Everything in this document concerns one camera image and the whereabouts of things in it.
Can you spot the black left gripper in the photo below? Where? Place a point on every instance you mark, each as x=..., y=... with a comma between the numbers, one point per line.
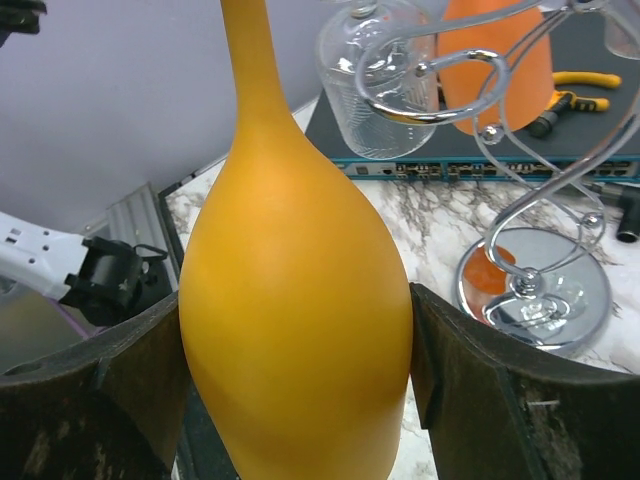
x=20, y=17

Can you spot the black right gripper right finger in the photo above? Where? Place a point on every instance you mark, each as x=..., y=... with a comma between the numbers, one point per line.
x=496, y=408

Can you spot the chrome wine glass rack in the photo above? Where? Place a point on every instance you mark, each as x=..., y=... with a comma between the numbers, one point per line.
x=554, y=296

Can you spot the clear patterned wine glass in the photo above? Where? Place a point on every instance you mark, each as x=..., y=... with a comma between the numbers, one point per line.
x=618, y=41

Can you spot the black pipe fitting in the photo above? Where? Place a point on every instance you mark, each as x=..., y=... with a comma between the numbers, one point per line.
x=626, y=199

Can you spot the dark blue network switch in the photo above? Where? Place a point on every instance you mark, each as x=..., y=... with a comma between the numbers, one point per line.
x=577, y=45

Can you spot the yellow plastic goblet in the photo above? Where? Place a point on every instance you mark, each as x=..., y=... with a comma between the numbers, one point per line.
x=294, y=305

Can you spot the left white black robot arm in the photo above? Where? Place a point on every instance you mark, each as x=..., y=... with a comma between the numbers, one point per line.
x=109, y=281

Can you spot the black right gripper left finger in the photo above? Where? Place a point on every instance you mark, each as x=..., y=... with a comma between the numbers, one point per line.
x=110, y=407

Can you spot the aluminium rail frame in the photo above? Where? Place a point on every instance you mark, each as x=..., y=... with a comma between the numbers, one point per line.
x=137, y=219

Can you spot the yellow handled pliers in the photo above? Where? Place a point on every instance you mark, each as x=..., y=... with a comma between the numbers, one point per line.
x=598, y=79

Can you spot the yellow black crimping tool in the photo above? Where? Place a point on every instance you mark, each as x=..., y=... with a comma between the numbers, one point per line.
x=564, y=100

